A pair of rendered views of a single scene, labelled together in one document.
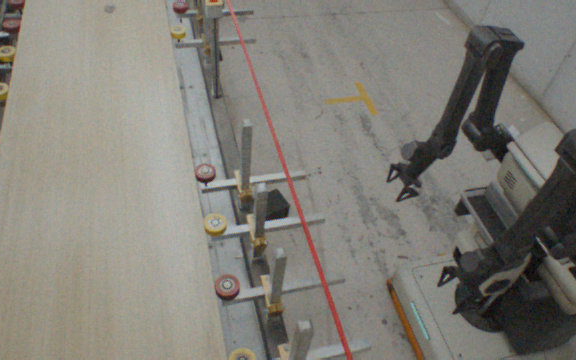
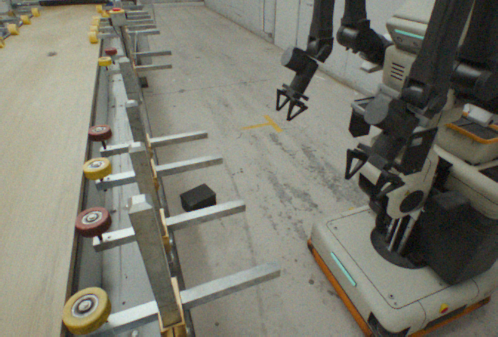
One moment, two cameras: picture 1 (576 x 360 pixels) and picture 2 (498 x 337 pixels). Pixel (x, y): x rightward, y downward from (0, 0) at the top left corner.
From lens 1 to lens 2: 0.86 m
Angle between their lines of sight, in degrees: 14
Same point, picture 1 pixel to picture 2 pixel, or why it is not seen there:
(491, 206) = not seen: hidden behind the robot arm
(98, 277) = not seen: outside the picture
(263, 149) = not seen: hidden behind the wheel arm
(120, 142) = (19, 120)
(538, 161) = (424, 15)
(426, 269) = (339, 221)
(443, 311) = (363, 255)
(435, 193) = (336, 175)
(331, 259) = (256, 233)
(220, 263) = (122, 224)
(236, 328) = (128, 287)
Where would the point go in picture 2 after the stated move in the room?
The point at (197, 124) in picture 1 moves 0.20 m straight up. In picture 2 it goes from (121, 126) to (113, 94)
